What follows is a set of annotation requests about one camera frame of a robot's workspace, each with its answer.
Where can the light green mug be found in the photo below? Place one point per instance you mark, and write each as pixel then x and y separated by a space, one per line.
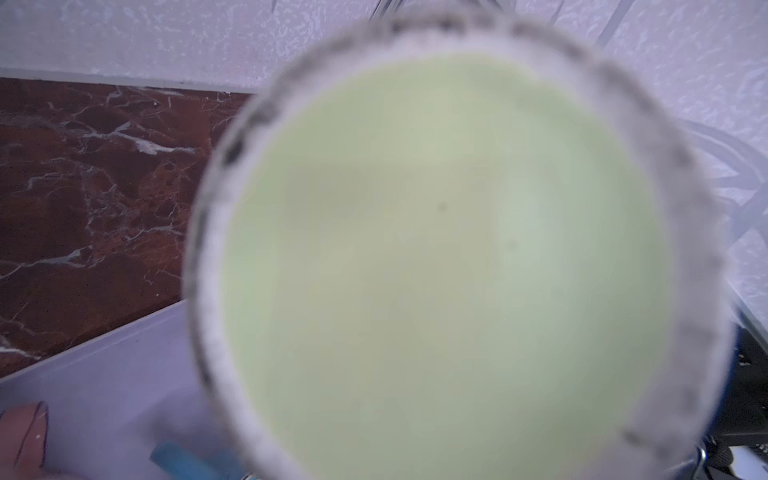
pixel 453 243

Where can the pink patterned mug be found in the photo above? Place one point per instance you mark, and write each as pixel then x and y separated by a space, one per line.
pixel 24 430

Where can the lavender plastic tray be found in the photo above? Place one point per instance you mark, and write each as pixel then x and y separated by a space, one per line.
pixel 113 399

